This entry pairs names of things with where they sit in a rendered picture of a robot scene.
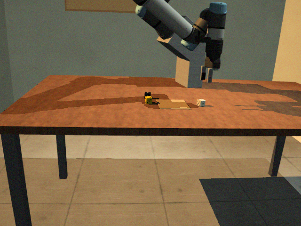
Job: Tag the white die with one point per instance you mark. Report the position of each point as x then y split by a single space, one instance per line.
201 102

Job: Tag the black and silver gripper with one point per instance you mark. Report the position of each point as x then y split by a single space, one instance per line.
214 44

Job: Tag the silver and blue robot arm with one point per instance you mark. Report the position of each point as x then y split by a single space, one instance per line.
165 20

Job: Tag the tan square mat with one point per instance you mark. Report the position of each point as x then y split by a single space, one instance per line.
172 104

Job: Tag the yellow die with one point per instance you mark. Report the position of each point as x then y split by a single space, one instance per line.
148 100

